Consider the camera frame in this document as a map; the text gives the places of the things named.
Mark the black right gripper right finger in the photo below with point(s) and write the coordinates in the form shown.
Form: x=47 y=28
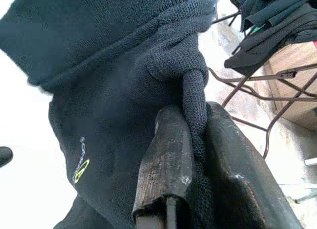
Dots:
x=235 y=177

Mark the black garment with green print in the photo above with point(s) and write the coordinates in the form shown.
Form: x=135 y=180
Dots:
x=99 y=78

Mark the marble pattern table red edge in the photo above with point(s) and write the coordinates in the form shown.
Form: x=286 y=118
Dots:
x=292 y=95

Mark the black shirt with red trim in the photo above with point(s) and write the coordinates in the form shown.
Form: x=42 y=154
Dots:
x=272 y=21

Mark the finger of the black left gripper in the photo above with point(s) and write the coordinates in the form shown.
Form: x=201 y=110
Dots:
x=5 y=156

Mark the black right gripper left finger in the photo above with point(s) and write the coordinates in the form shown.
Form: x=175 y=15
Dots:
x=163 y=169

